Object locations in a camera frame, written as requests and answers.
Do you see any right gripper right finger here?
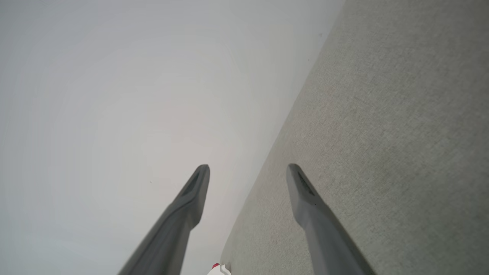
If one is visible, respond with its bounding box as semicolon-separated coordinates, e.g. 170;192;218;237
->
286;163;378;275

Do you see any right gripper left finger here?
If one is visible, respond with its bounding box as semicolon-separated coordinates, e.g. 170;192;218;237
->
117;164;211;275

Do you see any red and white jersey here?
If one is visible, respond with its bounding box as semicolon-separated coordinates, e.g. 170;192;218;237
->
207;262;232;275

